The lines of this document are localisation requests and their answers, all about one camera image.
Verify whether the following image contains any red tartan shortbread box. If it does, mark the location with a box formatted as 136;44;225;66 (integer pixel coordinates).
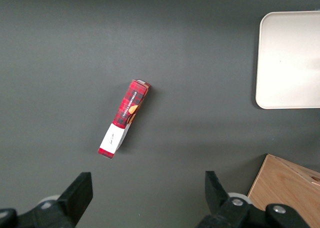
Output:
96;79;152;161

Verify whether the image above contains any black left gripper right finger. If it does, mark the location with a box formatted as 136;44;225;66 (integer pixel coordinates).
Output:
196;170;311;228

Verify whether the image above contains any wooden two-drawer cabinet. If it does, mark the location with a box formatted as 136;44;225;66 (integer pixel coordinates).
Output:
246;153;320;228

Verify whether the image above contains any beige rectangular tray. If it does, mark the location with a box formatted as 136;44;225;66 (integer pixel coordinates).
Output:
255;10;320;110

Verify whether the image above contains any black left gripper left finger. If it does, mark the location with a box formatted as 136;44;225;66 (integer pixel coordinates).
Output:
0;171;94;228

